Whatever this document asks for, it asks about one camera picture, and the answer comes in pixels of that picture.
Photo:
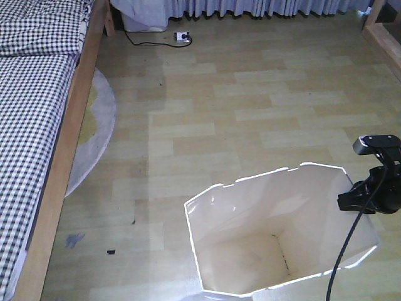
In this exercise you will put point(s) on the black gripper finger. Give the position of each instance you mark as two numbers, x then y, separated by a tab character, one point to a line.
353	200

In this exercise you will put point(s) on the grey round rug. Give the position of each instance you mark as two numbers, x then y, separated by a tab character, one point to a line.
96	130

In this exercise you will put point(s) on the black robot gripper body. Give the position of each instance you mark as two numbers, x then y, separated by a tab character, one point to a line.
381	189

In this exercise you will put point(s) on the white plastic trash bin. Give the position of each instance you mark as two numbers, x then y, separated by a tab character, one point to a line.
276	232

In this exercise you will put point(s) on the wooden bed frame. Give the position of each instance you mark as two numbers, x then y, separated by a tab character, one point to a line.
31	281

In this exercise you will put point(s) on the white floor power outlet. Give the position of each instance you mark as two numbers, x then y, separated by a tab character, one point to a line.
182	37

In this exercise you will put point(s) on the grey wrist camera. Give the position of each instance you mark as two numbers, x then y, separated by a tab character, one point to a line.
371	144

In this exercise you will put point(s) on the wooden desk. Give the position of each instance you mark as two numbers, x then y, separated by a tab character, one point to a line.
384	37

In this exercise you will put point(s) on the white curtain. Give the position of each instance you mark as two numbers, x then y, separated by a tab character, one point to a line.
155	15

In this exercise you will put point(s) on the checkered black white bedding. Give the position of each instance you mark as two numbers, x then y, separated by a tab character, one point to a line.
41	43

